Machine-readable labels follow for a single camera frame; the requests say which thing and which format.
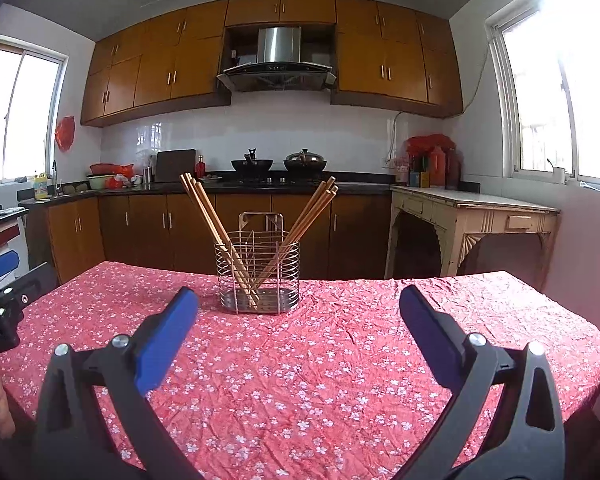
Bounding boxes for brown kitchen cabinets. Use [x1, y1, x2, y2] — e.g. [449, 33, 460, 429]
[21, 190, 390, 283]
[81, 0, 463, 127]

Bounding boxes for dark cutting board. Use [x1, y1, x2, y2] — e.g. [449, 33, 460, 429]
[155, 148, 197, 183]

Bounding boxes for brown upper kitchen cabinets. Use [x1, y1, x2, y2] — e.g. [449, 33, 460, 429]
[81, 0, 463, 127]

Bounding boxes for yellow detergent bottle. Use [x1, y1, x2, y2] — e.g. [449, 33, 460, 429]
[33, 172, 48, 200]

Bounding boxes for red bag on counter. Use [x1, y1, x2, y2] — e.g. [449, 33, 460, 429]
[405, 133, 456, 156]

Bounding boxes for cream wooden side table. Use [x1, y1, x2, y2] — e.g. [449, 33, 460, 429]
[385, 184, 560, 289]

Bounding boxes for orange thermos bottle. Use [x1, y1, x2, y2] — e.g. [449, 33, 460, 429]
[428, 146, 446, 188]

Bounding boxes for brown lower kitchen cabinets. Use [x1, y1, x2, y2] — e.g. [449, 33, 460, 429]
[21, 190, 390, 283]

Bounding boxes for red floral tablecloth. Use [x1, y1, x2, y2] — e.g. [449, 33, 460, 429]
[0, 262, 600, 479]

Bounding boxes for chopstick in holder leaning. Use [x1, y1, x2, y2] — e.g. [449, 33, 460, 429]
[251, 179, 334, 292]
[185, 172, 261, 306]

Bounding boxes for small red bottle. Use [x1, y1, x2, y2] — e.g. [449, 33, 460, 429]
[195, 155, 207, 179]

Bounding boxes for flower decorated white cabinet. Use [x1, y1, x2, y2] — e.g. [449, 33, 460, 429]
[0, 207, 29, 278]

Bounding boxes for wire metal utensil holder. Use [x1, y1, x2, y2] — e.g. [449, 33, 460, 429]
[215, 211, 300, 315]

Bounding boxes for chopstick in holder leaning right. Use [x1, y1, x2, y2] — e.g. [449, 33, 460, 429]
[251, 179, 334, 292]

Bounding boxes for black wok left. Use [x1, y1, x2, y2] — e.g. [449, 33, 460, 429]
[232, 148, 273, 180]

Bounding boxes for steel range hood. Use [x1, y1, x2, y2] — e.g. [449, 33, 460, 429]
[216, 25, 337, 93]

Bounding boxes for white cup on windowsill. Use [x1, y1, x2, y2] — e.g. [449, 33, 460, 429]
[547, 159, 567, 185]

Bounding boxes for red plastic basin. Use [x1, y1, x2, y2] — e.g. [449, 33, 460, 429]
[90, 162, 134, 179]

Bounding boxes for red plastic bag on wall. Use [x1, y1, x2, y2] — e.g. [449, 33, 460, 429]
[55, 116, 76, 153]

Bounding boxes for chopstick in holder leaning left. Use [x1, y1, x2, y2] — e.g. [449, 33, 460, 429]
[185, 172, 261, 306]

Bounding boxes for black lidded pot right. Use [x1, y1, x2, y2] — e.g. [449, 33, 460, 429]
[284, 148, 327, 180]

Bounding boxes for light wooden chopstick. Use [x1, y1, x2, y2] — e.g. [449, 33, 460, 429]
[253, 174, 337, 291]
[179, 173, 258, 309]

